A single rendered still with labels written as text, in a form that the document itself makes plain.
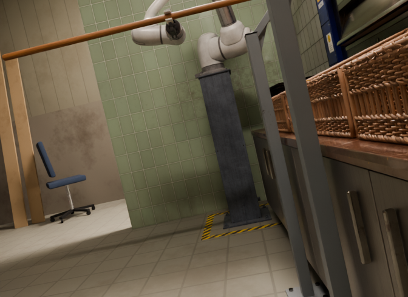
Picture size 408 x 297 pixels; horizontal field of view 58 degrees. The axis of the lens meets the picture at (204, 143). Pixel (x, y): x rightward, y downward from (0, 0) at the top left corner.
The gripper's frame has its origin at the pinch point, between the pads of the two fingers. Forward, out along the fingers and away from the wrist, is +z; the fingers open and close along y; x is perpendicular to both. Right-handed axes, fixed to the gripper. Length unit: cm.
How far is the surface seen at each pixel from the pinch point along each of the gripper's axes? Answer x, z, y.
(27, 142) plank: 217, -270, 24
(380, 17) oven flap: -82, 21, 26
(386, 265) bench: -33, 108, 81
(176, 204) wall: 34, -120, 108
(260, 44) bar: -31, 40, 28
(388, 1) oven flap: -86, 22, 20
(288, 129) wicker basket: -37, 29, 60
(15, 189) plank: 239, -258, 77
